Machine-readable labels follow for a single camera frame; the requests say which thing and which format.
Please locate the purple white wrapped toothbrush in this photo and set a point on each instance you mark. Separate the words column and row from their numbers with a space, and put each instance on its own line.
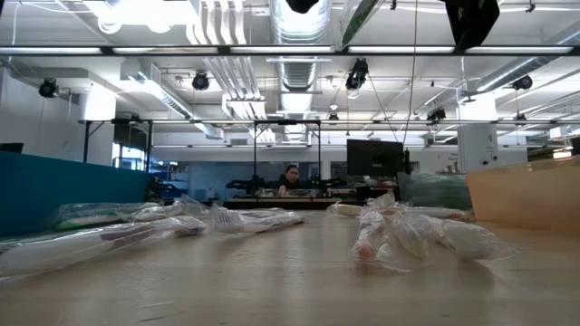
column 254, row 219
column 172, row 209
column 68, row 251

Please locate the white ceiling air duct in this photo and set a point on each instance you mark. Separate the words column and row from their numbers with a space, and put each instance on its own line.
column 149, row 86

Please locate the wooden workstation table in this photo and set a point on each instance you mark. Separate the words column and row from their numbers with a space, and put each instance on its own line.
column 281, row 201

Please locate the black computer monitor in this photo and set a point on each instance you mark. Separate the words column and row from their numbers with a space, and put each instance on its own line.
column 374, row 158

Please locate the green white toothbrush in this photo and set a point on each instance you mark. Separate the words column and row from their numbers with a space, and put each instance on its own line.
column 90, row 219
column 358, row 22

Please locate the black metal rack frame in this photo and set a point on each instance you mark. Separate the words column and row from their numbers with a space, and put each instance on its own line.
column 86, row 140

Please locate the black overhead crossbar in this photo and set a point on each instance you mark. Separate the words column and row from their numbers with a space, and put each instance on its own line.
column 294, row 49

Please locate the white ceiling conduit pipes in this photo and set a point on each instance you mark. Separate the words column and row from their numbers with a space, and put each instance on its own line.
column 235, row 77

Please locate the small black monitor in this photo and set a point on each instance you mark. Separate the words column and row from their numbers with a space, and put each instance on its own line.
column 11, row 147

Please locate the person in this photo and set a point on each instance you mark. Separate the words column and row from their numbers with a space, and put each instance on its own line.
column 290, row 179

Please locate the orange translucent plastic bin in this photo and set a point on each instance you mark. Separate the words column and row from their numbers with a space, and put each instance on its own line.
column 521, row 194

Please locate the silver round ventilation duct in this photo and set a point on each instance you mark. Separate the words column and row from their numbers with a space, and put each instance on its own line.
column 507, row 77
column 299, row 27

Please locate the black overhead camera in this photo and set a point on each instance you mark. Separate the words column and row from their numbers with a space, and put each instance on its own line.
column 358, row 74

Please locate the teal plastic bin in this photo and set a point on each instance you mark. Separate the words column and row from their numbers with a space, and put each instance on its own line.
column 68, row 194

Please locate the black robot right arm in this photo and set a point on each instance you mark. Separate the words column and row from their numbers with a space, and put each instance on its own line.
column 471, row 22

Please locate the grey plastic bin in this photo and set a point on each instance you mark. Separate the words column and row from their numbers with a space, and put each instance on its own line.
column 435, row 192

